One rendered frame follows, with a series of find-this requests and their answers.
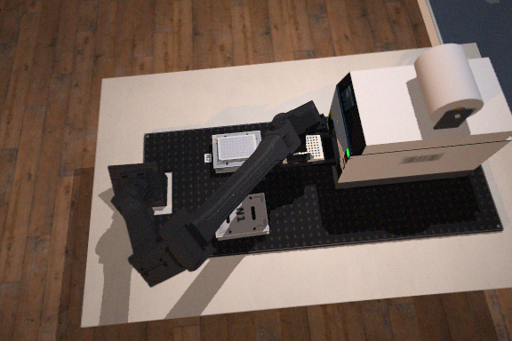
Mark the white roll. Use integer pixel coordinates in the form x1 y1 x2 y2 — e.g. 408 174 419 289
414 44 484 123

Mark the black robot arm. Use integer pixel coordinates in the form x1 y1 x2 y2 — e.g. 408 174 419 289
111 100 329 288

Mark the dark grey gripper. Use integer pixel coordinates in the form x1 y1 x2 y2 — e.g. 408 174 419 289
286 144 310 164

